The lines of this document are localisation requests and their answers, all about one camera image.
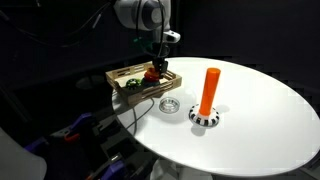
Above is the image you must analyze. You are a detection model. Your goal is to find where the white rounded object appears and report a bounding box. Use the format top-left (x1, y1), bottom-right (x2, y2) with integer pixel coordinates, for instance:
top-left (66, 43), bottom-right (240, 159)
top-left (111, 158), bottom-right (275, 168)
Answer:
top-left (0, 127), bottom-right (48, 180)

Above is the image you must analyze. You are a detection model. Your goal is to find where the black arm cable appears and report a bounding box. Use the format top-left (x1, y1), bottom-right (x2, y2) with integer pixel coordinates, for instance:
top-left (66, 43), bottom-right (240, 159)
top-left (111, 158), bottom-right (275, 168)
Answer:
top-left (134, 0), bottom-right (168, 58)

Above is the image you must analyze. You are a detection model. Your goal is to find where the clear plastic ring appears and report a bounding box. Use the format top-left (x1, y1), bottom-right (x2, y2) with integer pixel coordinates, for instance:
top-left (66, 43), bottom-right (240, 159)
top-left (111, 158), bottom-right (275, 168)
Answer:
top-left (158, 96), bottom-right (181, 114)

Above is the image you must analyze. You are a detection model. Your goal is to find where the white table pedestal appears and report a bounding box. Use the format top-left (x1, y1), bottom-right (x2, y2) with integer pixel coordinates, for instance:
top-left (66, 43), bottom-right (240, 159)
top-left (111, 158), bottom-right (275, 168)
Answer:
top-left (149, 157), bottom-right (214, 180)

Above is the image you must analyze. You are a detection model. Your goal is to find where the green and white ring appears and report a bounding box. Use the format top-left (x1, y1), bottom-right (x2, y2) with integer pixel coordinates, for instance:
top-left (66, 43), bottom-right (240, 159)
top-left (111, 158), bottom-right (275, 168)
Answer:
top-left (125, 78), bottom-right (143, 91)

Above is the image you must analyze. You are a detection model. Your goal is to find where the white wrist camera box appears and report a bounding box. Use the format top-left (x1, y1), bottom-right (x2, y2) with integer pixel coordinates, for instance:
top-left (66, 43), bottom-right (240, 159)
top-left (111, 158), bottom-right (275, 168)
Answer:
top-left (162, 30), bottom-right (182, 44)

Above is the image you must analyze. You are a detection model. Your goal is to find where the slatted wooden tray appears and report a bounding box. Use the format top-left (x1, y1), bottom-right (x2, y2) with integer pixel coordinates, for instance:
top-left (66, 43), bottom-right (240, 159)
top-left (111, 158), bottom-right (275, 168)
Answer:
top-left (105, 61), bottom-right (183, 107)

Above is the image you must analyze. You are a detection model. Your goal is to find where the orange peg with striped base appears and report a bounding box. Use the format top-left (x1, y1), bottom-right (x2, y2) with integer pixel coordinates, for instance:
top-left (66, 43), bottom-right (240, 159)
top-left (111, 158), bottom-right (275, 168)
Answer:
top-left (188, 67), bottom-right (222, 128)

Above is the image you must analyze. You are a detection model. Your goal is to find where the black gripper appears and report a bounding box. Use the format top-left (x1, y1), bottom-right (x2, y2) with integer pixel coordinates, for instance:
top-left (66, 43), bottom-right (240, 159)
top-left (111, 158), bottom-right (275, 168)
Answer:
top-left (150, 40), bottom-right (170, 80)

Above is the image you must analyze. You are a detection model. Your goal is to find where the red ring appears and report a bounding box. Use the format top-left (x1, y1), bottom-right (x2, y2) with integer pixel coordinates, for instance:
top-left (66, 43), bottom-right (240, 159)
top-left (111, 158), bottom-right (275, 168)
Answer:
top-left (143, 73), bottom-right (161, 81)

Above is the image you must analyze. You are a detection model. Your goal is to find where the blue ring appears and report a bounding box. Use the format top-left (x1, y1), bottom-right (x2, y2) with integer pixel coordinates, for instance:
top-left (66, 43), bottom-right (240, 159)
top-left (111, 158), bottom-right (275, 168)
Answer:
top-left (140, 78), bottom-right (162, 88)

